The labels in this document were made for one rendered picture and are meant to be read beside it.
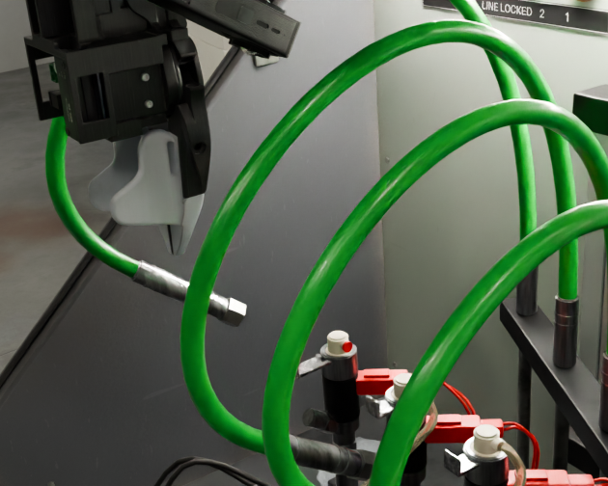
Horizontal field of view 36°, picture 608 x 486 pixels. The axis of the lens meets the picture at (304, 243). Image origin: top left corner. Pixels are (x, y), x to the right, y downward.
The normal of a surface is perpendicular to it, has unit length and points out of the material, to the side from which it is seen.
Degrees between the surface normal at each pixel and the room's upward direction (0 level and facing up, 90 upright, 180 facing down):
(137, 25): 90
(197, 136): 92
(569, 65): 90
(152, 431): 90
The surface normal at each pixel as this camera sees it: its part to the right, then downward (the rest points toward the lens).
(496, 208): -0.83, 0.27
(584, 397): -0.07, -0.92
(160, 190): 0.55, 0.34
